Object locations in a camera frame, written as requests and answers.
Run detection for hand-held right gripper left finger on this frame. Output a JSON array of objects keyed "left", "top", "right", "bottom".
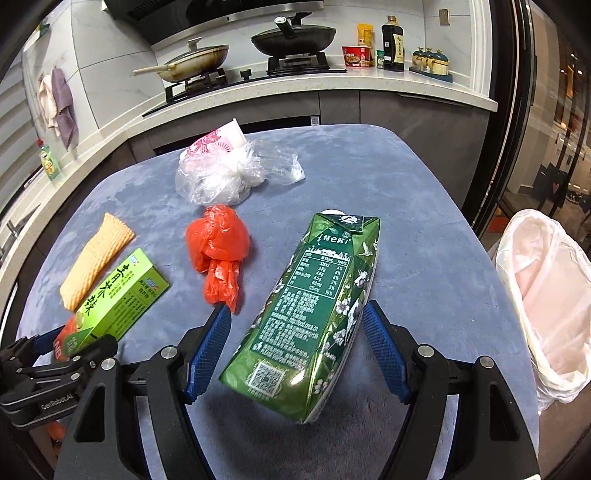
[{"left": 54, "top": 304, "right": 233, "bottom": 480}]

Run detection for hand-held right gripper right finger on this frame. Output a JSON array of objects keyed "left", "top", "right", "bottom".
[{"left": 361, "top": 299, "right": 541, "bottom": 480}]

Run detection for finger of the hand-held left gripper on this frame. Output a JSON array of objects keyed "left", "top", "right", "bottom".
[
  {"left": 27, "top": 335, "right": 119, "bottom": 387},
  {"left": 0, "top": 329, "right": 64, "bottom": 371}
]

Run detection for light green paper box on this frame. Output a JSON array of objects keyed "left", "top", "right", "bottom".
[{"left": 65, "top": 248, "right": 171, "bottom": 359}]

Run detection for dark green drink carton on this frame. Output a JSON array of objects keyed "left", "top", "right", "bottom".
[{"left": 219, "top": 210, "right": 382, "bottom": 425}]

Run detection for trash bin with white liner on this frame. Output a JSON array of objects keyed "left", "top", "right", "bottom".
[{"left": 488, "top": 209, "right": 591, "bottom": 412}]

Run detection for orange printed wrapper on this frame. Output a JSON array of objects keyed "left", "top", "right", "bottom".
[{"left": 54, "top": 318, "right": 93, "bottom": 363}]

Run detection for yellow ribbed sponge cloth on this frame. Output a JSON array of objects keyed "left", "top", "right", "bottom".
[{"left": 60, "top": 212, "right": 136, "bottom": 313}]

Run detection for orange plastic bag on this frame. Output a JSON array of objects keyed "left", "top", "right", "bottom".
[{"left": 185, "top": 205, "right": 251, "bottom": 315}]

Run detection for metal faucet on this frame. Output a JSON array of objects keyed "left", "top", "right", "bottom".
[{"left": 0, "top": 220, "right": 20, "bottom": 260}]

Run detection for clear plastic bag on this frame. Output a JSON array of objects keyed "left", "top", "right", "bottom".
[{"left": 175, "top": 140, "right": 307, "bottom": 206}]

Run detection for green dish soap bottle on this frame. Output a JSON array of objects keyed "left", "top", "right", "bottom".
[{"left": 39, "top": 138, "right": 62, "bottom": 181}]

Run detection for white window blinds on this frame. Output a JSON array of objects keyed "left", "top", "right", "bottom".
[{"left": 0, "top": 69, "right": 43, "bottom": 197}]

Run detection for pink printed paper cup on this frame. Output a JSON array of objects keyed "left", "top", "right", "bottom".
[{"left": 186, "top": 118, "right": 247, "bottom": 156}]

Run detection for purple hanging towel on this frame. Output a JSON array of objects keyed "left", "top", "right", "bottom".
[{"left": 50, "top": 67, "right": 79, "bottom": 151}]

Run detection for white hanging towel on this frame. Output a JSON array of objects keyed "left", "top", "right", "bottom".
[{"left": 37, "top": 74, "right": 59, "bottom": 130}]

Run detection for grey kitchen cabinet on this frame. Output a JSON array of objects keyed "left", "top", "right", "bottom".
[{"left": 128, "top": 89, "right": 491, "bottom": 163}]

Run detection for black gas stove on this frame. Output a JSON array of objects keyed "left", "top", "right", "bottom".
[{"left": 141, "top": 52, "right": 348, "bottom": 117}]

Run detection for glass sliding door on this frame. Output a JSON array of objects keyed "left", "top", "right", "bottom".
[{"left": 478, "top": 0, "right": 591, "bottom": 261}]

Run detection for beige frying pan with lid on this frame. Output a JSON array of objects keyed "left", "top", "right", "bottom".
[{"left": 133, "top": 38, "right": 230, "bottom": 84}]

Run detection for green seasoning jar set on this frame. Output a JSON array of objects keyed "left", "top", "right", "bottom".
[{"left": 408, "top": 46, "right": 454, "bottom": 84}]

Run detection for red instant noodle cup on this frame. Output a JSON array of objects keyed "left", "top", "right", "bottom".
[{"left": 341, "top": 45, "right": 373, "bottom": 69}]

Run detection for dark soy sauce bottle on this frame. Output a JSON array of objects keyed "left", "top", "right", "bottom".
[{"left": 381, "top": 16, "right": 406, "bottom": 73}]

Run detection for black wok with lid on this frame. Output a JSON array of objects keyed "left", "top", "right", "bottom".
[{"left": 250, "top": 14, "right": 338, "bottom": 59}]

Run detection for black range hood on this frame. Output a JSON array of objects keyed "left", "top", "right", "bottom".
[{"left": 104, "top": 0, "right": 327, "bottom": 47}]

